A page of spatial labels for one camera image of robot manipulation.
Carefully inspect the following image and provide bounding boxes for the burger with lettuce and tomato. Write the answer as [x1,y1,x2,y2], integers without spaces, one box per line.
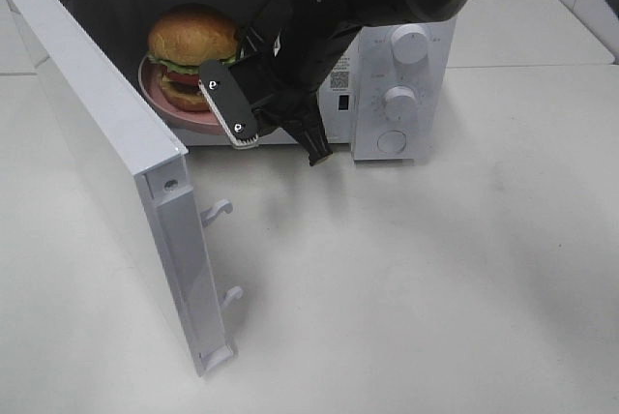
[147,4,238,112]

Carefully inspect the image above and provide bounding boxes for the white lower microwave knob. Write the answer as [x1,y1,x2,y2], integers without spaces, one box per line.
[383,86,418,122]

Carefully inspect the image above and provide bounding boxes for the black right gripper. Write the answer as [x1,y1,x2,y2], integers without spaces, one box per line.
[229,22,361,166]

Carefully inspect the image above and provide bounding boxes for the white microwave door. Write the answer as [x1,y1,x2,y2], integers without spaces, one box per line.
[6,0,239,374]

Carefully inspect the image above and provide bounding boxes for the white microwave knob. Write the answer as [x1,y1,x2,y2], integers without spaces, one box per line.
[383,86,418,122]
[390,24,429,65]

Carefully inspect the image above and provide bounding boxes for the pink round plate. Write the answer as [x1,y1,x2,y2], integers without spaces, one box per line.
[137,53,280,137]

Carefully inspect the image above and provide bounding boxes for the white upper microwave knob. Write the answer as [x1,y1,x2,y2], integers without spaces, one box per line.
[390,24,429,65]

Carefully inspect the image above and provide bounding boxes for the white microwave oven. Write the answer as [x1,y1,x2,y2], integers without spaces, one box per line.
[12,0,458,163]

